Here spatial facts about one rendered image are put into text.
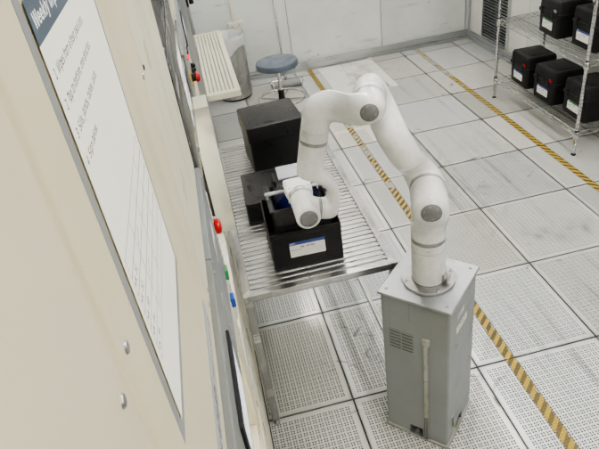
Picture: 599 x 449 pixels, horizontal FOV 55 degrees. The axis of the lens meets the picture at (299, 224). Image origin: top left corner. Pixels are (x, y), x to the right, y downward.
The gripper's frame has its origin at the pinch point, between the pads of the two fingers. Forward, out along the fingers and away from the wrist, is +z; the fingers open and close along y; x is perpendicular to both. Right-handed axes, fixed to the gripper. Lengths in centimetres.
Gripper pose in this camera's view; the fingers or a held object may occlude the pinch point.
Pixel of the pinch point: (293, 175)
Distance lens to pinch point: 218.6
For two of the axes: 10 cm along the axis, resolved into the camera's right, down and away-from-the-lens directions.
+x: -1.4, -8.2, -5.5
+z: -1.7, -5.3, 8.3
